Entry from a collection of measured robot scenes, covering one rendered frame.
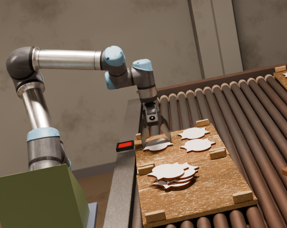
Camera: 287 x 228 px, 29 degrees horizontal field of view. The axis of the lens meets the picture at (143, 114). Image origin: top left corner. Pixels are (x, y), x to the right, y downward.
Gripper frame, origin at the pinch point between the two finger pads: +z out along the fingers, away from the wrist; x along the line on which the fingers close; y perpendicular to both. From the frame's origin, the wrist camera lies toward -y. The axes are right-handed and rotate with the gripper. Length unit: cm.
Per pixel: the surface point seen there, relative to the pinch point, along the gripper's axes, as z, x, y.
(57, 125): 47, 78, 236
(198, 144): -0.5, -15.8, -11.6
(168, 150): 0.7, -3.8, -8.4
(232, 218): 2, -17, -72
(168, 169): -3.6, -1.9, -39.0
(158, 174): -3.5, 2.0, -41.5
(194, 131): -0.5, -16.6, 6.3
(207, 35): -9, -55, 205
